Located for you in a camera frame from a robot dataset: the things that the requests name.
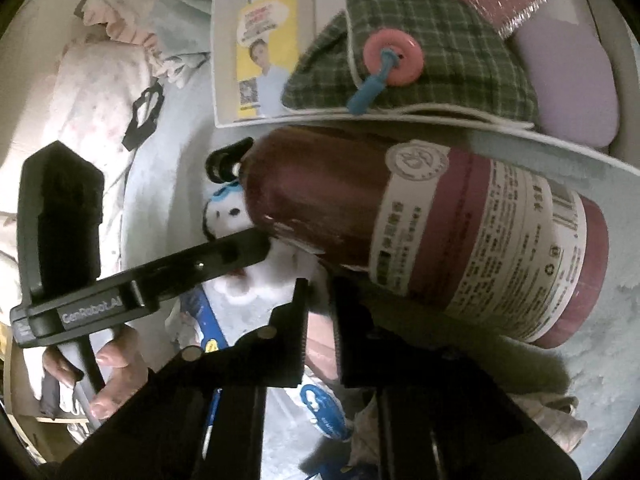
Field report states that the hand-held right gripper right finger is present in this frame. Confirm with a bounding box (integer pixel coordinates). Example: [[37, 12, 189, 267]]
[[330, 277, 583, 480]]

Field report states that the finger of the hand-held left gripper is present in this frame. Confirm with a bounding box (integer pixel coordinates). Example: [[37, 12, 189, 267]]
[[132, 227, 273, 306]]

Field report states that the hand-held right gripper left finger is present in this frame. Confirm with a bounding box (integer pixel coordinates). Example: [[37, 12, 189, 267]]
[[57, 277, 311, 480]]

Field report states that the white plush dog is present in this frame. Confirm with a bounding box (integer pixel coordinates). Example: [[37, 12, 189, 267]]
[[202, 182, 331, 311]]

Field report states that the maroon pump bottle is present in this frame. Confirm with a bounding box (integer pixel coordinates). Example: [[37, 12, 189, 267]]
[[205, 127, 608, 350]]

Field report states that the white cardboard box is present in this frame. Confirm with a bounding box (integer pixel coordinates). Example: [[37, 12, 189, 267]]
[[211, 0, 640, 181]]

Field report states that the yellow and white small box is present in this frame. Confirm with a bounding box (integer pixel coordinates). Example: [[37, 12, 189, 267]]
[[235, 0, 316, 120]]

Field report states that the green plaid bag pink ring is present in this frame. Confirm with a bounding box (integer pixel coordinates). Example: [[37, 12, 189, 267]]
[[281, 0, 541, 128]]

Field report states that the pastel rounded soft pad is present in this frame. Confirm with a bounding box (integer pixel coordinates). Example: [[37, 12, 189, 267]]
[[510, 10, 621, 148]]

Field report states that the person's left hand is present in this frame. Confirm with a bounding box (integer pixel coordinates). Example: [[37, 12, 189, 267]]
[[42, 327, 151, 421]]

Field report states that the black plastic clip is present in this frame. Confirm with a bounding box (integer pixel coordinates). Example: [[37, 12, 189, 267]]
[[121, 82, 166, 152]]

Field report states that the grey blanket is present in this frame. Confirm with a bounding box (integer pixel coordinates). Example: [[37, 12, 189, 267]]
[[150, 0, 221, 86]]

